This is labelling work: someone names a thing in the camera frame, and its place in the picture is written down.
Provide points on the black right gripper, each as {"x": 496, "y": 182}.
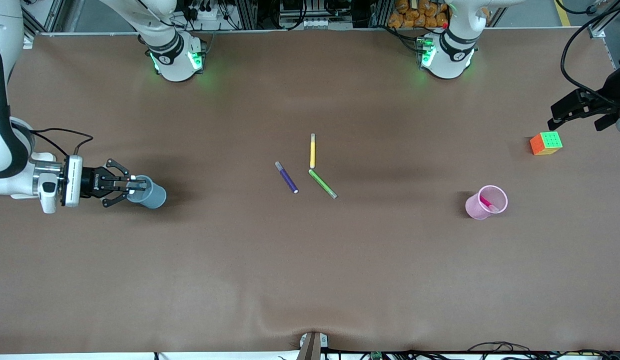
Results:
{"x": 90, "y": 182}

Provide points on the colourful puzzle cube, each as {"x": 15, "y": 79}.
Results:
{"x": 549, "y": 141}

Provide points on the green marker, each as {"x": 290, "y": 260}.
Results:
{"x": 320, "y": 182}

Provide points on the white power strip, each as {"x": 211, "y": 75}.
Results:
{"x": 207, "y": 13}

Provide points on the pink marker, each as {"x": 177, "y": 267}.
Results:
{"x": 487, "y": 202}

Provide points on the light blue mesh cup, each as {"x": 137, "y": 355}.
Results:
{"x": 156, "y": 198}

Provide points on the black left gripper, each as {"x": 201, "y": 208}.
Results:
{"x": 611, "y": 91}

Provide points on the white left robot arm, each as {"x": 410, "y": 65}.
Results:
{"x": 447, "y": 65}

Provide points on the pink mesh cup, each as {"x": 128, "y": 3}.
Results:
{"x": 472, "y": 207}

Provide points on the metal table corner bracket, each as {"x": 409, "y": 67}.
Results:
{"x": 27, "y": 43}
{"x": 597, "y": 33}

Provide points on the purple marker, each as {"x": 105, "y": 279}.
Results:
{"x": 287, "y": 179}

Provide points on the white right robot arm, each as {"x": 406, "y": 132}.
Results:
{"x": 175, "y": 65}

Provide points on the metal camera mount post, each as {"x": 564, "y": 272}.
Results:
{"x": 311, "y": 347}

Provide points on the yellow marker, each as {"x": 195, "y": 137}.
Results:
{"x": 312, "y": 152}

